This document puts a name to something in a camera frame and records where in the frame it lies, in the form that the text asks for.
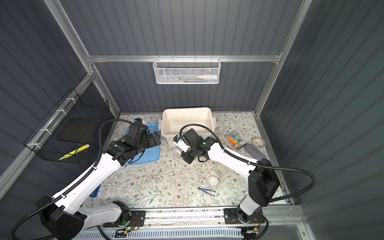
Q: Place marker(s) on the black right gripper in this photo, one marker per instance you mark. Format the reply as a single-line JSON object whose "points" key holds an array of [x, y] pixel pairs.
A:
{"points": [[188, 159]]}

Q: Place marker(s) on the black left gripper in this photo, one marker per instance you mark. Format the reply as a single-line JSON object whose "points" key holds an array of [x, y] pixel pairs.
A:
{"points": [[152, 142]]}

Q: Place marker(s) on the blue plastic box lid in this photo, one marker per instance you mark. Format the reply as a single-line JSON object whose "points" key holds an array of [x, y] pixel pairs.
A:
{"points": [[148, 156]]}

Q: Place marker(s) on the white plastic storage box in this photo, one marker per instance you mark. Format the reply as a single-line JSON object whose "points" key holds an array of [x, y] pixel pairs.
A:
{"points": [[174, 119]]}

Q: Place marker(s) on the blue tweezers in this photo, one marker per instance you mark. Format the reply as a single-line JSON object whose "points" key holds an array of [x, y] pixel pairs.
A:
{"points": [[208, 191]]}

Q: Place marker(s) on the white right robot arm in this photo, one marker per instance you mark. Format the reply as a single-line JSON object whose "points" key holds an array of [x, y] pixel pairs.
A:
{"points": [[261, 179]]}

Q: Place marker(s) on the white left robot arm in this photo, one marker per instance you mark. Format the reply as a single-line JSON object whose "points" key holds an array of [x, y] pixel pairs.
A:
{"points": [[64, 216]]}

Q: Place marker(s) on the highlighter marker pack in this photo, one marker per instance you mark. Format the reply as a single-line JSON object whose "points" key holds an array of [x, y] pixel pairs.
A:
{"points": [[235, 140]]}

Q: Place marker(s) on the clear tape roll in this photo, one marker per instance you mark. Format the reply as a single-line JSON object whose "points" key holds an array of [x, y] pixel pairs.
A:
{"points": [[258, 142]]}

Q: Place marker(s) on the white wire wall basket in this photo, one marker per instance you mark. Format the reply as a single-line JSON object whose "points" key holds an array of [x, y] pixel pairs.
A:
{"points": [[187, 73]]}

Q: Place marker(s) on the black wire wall basket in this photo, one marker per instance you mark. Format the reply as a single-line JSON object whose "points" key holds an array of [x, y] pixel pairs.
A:
{"points": [[72, 129]]}

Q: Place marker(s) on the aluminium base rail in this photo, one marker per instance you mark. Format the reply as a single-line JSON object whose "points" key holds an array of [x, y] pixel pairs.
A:
{"points": [[180, 217]]}

